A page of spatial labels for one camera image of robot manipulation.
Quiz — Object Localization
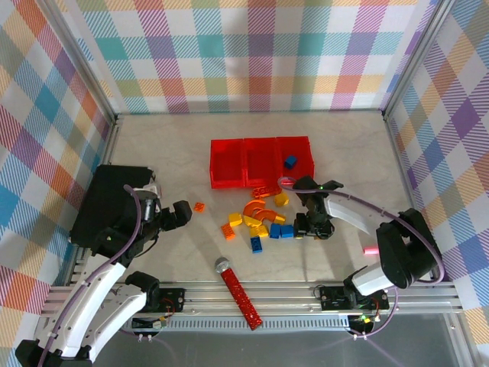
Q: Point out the orange lego arch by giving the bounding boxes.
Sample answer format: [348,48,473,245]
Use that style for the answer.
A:
[254,208,278,225]
[243,200,270,219]

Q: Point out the black rectangular case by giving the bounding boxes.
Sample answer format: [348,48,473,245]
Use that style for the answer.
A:
[70,164,154,257]

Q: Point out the red glitter toy microphone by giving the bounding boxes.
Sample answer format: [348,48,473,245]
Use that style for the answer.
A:
[213,256,264,332]

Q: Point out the slotted metal vent strip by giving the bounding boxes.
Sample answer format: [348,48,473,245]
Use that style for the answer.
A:
[60,320,355,333]

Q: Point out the grey metal sheet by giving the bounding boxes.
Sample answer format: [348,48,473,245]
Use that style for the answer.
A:
[49,317,473,367]

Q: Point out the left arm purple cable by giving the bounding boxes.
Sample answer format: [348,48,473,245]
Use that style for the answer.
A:
[36,183,143,367]

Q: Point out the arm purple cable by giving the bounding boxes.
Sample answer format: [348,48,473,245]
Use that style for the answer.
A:
[36,183,143,367]
[277,176,447,341]

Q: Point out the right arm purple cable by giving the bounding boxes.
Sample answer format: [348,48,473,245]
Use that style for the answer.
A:
[277,176,447,341]

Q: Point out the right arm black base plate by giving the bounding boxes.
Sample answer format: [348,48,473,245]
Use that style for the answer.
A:
[319,285,390,311]

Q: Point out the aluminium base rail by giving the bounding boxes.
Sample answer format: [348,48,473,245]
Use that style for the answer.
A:
[40,281,465,318]

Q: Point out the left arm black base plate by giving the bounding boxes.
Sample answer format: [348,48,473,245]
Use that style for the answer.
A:
[158,287,187,313]

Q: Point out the aluminium corner post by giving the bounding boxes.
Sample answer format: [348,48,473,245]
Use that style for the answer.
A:
[47,0,118,123]
[381,0,455,119]

